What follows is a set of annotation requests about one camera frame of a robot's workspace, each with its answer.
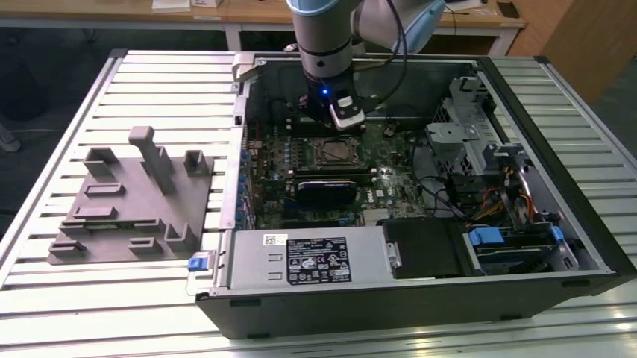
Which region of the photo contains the blue disk carrier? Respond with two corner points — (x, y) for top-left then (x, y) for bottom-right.
(465, 225), (557, 262)

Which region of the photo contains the black camera cable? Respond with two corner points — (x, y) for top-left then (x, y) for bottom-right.
(362, 0), (416, 110)

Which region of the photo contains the black plastic shroud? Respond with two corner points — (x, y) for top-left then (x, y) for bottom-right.
(377, 217), (473, 280)

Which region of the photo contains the black cable with copper end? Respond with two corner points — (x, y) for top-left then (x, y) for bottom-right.
(350, 55), (397, 72)

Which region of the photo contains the black looped wire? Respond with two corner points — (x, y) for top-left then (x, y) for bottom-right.
(417, 175), (472, 220)

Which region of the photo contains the green RAM stick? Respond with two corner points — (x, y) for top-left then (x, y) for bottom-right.
(84, 222), (162, 229)

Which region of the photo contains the wooden cabinet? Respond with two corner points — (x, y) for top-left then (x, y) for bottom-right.
(506, 0), (637, 101)

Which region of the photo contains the CPU socket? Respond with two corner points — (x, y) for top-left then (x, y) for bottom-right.
(309, 136), (362, 168)

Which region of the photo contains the coloured wire bundle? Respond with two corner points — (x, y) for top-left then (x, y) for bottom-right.
(472, 186), (518, 224)

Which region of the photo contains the silver power supply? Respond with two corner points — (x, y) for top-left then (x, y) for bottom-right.
(226, 227), (393, 291)

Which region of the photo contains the black PC case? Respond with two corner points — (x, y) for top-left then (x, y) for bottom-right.
(193, 53), (637, 341)

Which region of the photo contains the grey metal leg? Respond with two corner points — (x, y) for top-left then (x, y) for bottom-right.
(0, 118), (22, 152)

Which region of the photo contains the silver chipset heatsink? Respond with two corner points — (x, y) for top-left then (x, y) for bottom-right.
(362, 208), (393, 227)

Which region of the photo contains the black graphics card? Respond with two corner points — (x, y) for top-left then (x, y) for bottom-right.
(295, 180), (358, 205)

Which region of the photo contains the orange flat wire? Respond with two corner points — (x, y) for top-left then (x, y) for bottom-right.
(517, 192), (537, 224)

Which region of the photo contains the wooden desk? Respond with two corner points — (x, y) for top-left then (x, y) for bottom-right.
(0, 0), (529, 57)

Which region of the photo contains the black power supply label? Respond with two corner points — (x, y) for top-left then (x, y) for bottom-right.
(285, 236), (351, 286)

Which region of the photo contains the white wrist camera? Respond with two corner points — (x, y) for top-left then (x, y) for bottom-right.
(330, 88), (366, 131)

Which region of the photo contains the silver CPU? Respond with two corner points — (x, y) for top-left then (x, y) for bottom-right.
(322, 140), (354, 160)

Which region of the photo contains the grey parts rack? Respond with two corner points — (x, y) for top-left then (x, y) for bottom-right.
(46, 125), (217, 266)

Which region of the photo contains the green motherboard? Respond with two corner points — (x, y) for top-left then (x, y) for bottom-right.
(242, 118), (434, 230)

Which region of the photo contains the silver case handle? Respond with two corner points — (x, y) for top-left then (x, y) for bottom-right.
(233, 53), (266, 82)

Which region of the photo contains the metal socket cover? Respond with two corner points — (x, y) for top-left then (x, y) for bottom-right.
(313, 136), (361, 167)

